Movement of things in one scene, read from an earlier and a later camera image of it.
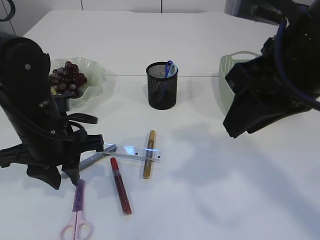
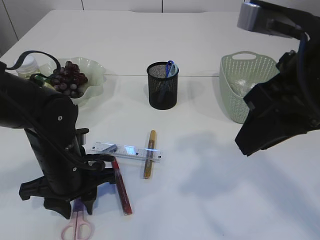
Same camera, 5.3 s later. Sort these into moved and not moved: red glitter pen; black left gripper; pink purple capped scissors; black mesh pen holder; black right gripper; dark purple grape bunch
Moved: black right gripper; black left gripper
Not moved: pink purple capped scissors; red glitter pen; black mesh pen holder; dark purple grape bunch
